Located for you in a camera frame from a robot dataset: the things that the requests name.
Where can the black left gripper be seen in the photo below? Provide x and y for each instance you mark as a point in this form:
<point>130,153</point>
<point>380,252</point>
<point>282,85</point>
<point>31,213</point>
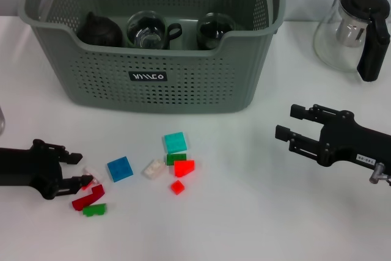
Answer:
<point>27,166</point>

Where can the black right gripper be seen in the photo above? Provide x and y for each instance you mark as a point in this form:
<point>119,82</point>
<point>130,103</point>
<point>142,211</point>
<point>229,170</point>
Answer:
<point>354,145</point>

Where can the glass teacup with black sleeve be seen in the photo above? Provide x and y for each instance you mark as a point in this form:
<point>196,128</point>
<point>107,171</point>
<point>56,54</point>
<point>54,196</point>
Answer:
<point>214,33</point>
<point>146,33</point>

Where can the grey perforated plastic storage bin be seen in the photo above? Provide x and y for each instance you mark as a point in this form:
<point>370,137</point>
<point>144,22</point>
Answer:
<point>183,90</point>

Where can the small red toy brick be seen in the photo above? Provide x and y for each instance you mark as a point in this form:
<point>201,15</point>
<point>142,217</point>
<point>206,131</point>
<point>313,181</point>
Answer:
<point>86,186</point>
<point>177,187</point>

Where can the clear small lego brick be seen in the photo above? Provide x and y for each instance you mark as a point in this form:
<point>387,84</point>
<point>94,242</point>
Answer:
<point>94,171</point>

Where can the dark red bent toy brick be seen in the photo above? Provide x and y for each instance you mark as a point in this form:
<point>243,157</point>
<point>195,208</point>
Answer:
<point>96,193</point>

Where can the bright green arched toy brick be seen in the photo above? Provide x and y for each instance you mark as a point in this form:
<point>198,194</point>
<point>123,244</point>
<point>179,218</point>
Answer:
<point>94,210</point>

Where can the blue toy brick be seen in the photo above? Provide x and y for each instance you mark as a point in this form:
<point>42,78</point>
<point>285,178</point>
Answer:
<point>120,169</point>

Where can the translucent white toy brick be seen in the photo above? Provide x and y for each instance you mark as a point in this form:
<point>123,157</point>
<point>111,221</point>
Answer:
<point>153,169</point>

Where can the dark green flat toy brick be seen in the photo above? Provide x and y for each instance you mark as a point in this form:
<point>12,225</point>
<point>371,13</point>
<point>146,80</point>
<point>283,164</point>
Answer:
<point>175,159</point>

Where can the teal toy brick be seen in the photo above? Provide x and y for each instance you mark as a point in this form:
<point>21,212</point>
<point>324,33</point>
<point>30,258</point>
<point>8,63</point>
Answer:
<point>174,142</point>

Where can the red sloped toy brick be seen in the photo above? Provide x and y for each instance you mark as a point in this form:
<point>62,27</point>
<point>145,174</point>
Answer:
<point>183,168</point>

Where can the dark round clay teapot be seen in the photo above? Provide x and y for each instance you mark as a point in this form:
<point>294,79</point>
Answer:
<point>99,33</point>

